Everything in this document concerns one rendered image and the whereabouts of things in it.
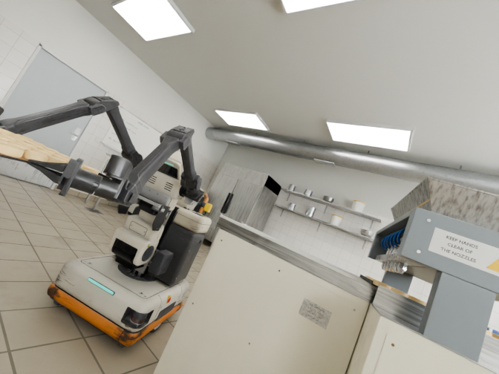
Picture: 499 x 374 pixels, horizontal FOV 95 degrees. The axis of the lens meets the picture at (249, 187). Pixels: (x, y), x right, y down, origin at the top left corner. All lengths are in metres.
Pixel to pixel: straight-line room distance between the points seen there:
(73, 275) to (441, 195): 1.84
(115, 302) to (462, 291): 1.52
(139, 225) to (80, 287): 0.46
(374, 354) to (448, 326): 0.21
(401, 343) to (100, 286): 1.43
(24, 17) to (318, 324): 5.22
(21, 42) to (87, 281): 4.13
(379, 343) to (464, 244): 0.37
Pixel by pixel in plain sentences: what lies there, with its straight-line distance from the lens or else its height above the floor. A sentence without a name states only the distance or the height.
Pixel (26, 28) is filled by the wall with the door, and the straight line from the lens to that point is 5.23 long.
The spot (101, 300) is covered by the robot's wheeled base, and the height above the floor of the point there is 0.19.
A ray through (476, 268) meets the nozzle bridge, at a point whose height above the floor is 1.06.
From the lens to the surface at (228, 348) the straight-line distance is 1.16.
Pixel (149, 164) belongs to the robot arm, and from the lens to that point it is 0.90.
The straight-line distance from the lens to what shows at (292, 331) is 1.06.
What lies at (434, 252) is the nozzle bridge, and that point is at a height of 1.06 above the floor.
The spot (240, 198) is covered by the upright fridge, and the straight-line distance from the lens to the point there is 5.25.
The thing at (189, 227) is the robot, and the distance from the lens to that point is 1.72.
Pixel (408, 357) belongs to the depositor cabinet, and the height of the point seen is 0.77.
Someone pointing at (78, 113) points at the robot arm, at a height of 1.05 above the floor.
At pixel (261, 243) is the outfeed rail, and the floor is 0.86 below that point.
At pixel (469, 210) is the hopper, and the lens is 1.04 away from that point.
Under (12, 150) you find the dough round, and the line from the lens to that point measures 0.77.
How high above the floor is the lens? 0.93
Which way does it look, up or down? 8 degrees up
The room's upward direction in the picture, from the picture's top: 24 degrees clockwise
